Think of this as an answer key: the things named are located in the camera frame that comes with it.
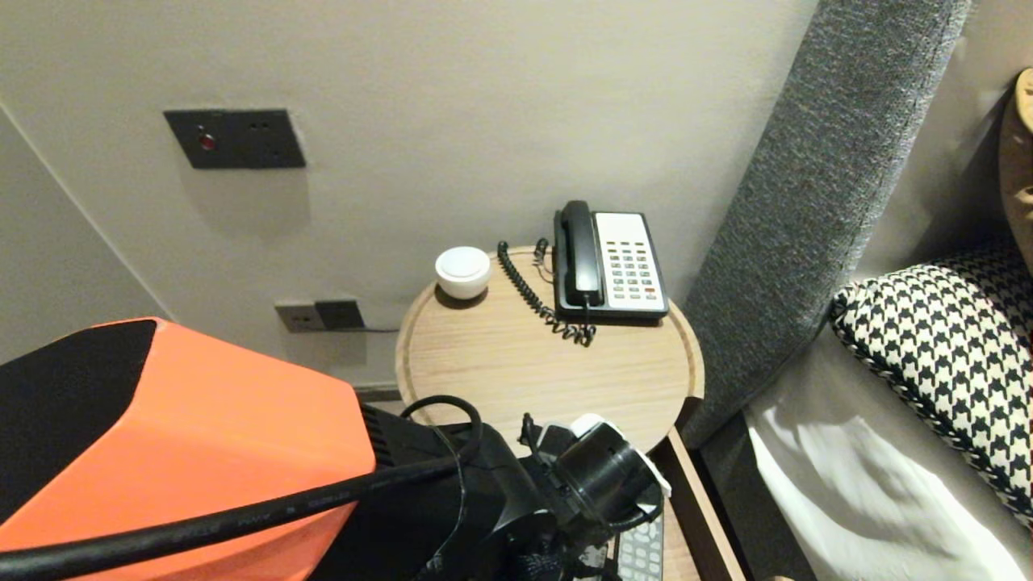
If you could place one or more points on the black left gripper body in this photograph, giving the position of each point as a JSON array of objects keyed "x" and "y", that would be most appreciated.
[{"x": 557, "y": 557}]

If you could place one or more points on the wooden curved-front drawer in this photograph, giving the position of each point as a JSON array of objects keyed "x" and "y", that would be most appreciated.
[{"x": 694, "y": 516}]

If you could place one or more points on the black and orange left arm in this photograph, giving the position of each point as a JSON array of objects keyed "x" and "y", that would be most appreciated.
[{"x": 202, "y": 436}]

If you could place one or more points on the dark grey bed base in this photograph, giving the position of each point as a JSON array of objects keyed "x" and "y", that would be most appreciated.
[{"x": 742, "y": 516}]

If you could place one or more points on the round wooden side table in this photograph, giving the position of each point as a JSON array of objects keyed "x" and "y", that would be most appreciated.
[{"x": 565, "y": 363}]

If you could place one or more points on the grey brown baseboard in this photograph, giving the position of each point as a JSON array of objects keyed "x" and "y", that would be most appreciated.
[{"x": 378, "y": 393}]

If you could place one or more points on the black and white desk telephone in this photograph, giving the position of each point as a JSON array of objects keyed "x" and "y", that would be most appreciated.
[{"x": 633, "y": 266}]

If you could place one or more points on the white round bowl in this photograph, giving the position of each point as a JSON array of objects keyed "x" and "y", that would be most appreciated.
[{"x": 463, "y": 270}]

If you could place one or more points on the white bedding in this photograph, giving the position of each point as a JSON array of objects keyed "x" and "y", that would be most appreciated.
[{"x": 855, "y": 484}]

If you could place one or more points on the black telephone handset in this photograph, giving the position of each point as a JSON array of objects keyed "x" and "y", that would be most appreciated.
[{"x": 579, "y": 250}]

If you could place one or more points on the black white houndstooth pillow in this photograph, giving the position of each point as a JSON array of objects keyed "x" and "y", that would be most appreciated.
[{"x": 944, "y": 363}]

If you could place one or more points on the grey fabric headboard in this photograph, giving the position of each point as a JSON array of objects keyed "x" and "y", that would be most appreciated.
[{"x": 807, "y": 202}]

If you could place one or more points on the beige upholstered headboard panel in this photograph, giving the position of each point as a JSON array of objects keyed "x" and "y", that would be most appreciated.
[{"x": 960, "y": 121}]

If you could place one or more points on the tan brown cushion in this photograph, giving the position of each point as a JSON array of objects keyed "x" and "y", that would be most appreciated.
[{"x": 1018, "y": 161}]

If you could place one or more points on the black and white wrist camera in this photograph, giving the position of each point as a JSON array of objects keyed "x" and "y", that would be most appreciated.
[{"x": 605, "y": 476}]

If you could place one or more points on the grey wall socket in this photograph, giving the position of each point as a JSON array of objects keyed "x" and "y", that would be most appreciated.
[{"x": 294, "y": 317}]

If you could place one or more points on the dark wall switch panel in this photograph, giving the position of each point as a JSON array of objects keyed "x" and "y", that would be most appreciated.
[{"x": 234, "y": 137}]

